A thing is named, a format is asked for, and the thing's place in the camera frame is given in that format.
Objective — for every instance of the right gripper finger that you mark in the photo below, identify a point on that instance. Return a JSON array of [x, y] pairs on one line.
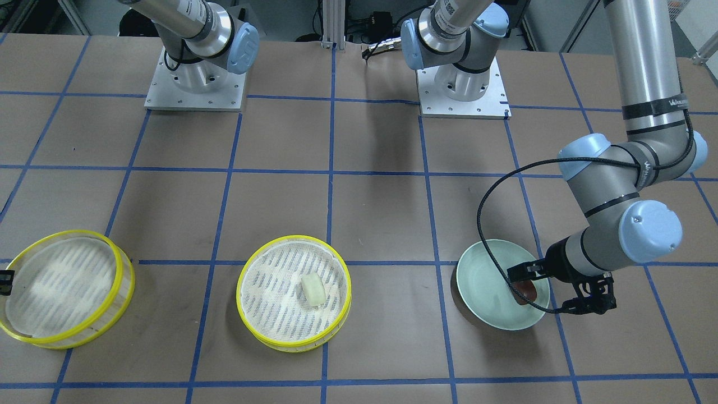
[[7, 277]]

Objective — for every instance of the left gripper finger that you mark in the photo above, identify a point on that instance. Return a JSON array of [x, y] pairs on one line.
[[525, 275], [529, 268]]

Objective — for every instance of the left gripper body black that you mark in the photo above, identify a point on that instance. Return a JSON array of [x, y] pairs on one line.
[[559, 264]]

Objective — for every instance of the brown chocolate bun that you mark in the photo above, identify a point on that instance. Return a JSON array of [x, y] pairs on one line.
[[523, 292]]

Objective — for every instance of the yellow bamboo steamer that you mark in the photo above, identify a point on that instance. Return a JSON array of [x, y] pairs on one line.
[[69, 288], [270, 300]]

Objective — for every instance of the white steamed bun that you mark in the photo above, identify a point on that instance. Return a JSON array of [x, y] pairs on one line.
[[313, 289]]

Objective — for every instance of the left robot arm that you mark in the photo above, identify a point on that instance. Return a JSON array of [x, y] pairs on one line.
[[606, 179]]

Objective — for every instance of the light green plate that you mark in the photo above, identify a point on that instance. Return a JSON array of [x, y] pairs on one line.
[[483, 289]]

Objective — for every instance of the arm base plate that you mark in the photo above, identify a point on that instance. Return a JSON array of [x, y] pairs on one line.
[[194, 87], [447, 92]]

